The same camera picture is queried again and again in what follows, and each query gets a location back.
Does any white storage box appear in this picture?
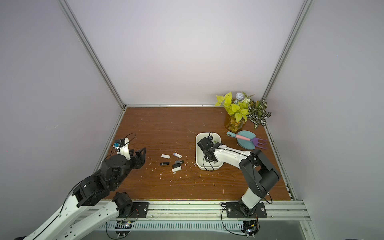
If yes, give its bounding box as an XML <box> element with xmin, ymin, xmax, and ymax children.
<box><xmin>196</xmin><ymin>132</ymin><xmax>223</xmax><ymax>172</ymax></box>

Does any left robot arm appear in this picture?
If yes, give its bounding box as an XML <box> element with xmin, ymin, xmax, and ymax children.
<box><xmin>24</xmin><ymin>148</ymin><xmax>147</xmax><ymax>240</ymax></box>

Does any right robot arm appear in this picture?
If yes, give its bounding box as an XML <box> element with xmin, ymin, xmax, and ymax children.
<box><xmin>196</xmin><ymin>136</ymin><xmax>281</xmax><ymax>215</ymax></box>

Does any white silver usb drive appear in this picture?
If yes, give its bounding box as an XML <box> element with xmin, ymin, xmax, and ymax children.
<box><xmin>173</xmin><ymin>153</ymin><xmax>182</xmax><ymax>159</ymax></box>

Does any black swivel usb drive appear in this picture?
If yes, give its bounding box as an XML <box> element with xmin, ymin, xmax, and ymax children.
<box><xmin>172</xmin><ymin>160</ymin><xmax>184</xmax><ymax>168</ymax></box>

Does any teal dustpan plate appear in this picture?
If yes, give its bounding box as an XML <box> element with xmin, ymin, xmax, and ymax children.
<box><xmin>237</xmin><ymin>131</ymin><xmax>256</xmax><ymax>150</ymax></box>

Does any potted green plant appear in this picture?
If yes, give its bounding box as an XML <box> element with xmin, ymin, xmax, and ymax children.
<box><xmin>215</xmin><ymin>92</ymin><xmax>272</xmax><ymax>133</ymax></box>

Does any purple toy fork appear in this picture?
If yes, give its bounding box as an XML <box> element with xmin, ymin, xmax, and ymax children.
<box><xmin>251</xmin><ymin>138</ymin><xmax>268</xmax><ymax>149</ymax></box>

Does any left connector board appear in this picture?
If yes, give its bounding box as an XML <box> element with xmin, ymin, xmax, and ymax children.
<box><xmin>115</xmin><ymin>221</ymin><xmax>133</xmax><ymax>239</ymax></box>

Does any connector board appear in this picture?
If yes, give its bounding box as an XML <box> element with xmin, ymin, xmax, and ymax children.
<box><xmin>242</xmin><ymin>220</ymin><xmax>260</xmax><ymax>238</ymax></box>
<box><xmin>115</xmin><ymin>221</ymin><xmax>133</xmax><ymax>239</ymax></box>

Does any right connector board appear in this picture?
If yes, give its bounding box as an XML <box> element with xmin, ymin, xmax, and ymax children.
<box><xmin>242</xmin><ymin>220</ymin><xmax>260</xmax><ymax>238</ymax></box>

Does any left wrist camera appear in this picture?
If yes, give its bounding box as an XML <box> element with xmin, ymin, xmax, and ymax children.
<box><xmin>113</xmin><ymin>138</ymin><xmax>131</xmax><ymax>160</ymax></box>

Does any pink teal handled brush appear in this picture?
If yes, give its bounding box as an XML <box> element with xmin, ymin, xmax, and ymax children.
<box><xmin>227</xmin><ymin>132</ymin><xmax>252</xmax><ymax>141</ymax></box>

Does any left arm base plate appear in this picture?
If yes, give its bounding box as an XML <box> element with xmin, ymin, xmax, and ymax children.
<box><xmin>118</xmin><ymin>202</ymin><xmax>150</xmax><ymax>219</ymax></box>

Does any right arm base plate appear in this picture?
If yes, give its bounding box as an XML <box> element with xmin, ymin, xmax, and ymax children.
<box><xmin>222</xmin><ymin>202</ymin><xmax>268</xmax><ymax>219</ymax></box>

